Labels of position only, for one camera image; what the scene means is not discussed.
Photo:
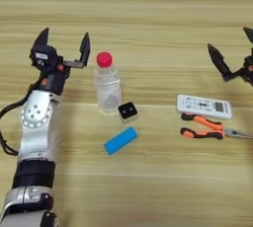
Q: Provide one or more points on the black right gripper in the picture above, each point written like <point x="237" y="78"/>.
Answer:
<point x="249" y="69"/>

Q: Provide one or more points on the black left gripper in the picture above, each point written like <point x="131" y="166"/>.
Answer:
<point x="54" y="81"/>

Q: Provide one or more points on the clear bottle with red cap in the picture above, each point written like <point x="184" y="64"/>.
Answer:
<point x="107" y="86"/>

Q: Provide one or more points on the small black white cube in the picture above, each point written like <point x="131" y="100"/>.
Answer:
<point x="127" y="111"/>

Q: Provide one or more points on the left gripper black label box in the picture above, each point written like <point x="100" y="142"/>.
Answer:
<point x="44" y="56"/>

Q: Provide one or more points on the white remote control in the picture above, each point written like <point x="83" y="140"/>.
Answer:
<point x="201" y="105"/>

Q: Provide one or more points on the orange black pliers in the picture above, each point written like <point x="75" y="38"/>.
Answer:
<point x="197" y="134"/>

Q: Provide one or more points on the blue rectangular block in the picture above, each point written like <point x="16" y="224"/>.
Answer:
<point x="120" y="139"/>

